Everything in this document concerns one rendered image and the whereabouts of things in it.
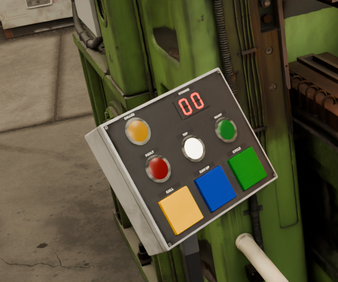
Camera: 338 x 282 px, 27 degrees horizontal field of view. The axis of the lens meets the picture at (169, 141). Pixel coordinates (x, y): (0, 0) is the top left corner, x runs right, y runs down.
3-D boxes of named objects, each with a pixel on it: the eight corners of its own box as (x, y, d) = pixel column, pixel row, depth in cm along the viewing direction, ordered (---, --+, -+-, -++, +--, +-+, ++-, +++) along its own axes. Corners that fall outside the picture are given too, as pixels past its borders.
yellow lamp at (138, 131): (153, 140, 140) (149, 121, 139) (130, 146, 139) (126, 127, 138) (148, 135, 143) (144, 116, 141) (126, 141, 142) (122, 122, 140)
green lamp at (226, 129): (239, 138, 152) (237, 120, 150) (220, 144, 151) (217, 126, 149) (234, 133, 154) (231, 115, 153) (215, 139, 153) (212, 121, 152)
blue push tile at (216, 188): (237, 195, 147) (220, 164, 147) (213, 212, 144) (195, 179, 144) (233, 197, 149) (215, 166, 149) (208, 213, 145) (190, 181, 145)
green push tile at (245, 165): (268, 175, 153) (252, 145, 154) (245, 190, 149) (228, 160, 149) (263, 177, 155) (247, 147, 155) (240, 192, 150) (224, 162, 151)
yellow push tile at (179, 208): (204, 218, 142) (186, 185, 142) (178, 235, 138) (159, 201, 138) (199, 219, 143) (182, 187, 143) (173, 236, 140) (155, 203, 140)
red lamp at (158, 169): (173, 178, 140) (169, 159, 139) (151, 184, 139) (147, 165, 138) (168, 172, 143) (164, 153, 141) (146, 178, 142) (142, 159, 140)
